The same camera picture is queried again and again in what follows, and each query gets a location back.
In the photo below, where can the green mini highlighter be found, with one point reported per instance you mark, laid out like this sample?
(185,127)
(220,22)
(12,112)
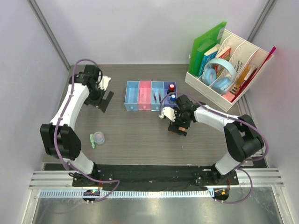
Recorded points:
(92,141)

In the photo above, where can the clear paperclip jar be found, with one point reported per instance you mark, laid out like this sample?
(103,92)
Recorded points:
(99,138)

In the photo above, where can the white slotted cable duct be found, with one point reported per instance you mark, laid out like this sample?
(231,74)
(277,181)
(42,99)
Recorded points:
(84,193)

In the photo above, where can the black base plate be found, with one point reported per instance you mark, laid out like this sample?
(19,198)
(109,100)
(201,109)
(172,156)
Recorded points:
(161,177)

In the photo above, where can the purple plastic bin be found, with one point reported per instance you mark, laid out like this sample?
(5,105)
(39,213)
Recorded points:
(166,101)

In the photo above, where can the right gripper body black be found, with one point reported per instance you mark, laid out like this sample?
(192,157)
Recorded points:
(180,121)

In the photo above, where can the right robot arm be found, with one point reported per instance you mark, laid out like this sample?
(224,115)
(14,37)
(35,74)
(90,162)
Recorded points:
(241,135)

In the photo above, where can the light blue front bin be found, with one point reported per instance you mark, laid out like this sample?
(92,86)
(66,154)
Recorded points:
(131,96)

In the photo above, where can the red black stamp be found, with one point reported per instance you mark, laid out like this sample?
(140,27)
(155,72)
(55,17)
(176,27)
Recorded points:
(171,89)

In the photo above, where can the white desk file organizer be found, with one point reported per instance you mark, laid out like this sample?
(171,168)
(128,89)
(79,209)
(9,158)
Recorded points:
(223,66)

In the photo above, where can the pink plastic bin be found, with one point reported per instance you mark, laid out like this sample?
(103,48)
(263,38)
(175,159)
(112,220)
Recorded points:
(144,95)

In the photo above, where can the blue spine book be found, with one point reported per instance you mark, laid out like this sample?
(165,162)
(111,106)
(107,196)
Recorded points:
(208,55)

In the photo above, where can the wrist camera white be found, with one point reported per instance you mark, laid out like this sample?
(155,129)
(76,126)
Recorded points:
(168,112)
(103,84)

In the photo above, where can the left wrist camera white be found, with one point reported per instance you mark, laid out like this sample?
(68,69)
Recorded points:
(103,84)

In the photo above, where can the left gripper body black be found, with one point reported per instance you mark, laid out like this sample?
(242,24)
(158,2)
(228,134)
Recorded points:
(95,98)

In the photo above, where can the light blue bin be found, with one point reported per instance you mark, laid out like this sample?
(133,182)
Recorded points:
(131,96)
(156,87)

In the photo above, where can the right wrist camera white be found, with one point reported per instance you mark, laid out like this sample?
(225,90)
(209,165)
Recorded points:
(168,112)

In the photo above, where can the red transparent folder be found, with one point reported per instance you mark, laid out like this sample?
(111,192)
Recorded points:
(252,75)

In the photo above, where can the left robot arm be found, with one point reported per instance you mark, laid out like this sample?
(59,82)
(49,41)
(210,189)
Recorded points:
(59,138)

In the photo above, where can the red cover book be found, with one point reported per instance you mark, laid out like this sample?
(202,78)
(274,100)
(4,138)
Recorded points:
(224,54)

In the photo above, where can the blue small object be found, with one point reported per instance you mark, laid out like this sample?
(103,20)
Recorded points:
(172,98)

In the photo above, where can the yellow booklet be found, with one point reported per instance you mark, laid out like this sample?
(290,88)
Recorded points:
(242,76)

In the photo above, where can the green plastic folder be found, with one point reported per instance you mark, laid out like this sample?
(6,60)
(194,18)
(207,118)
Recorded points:
(202,44)

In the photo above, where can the pink eraser block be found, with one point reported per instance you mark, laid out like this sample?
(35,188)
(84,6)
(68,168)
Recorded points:
(229,96)

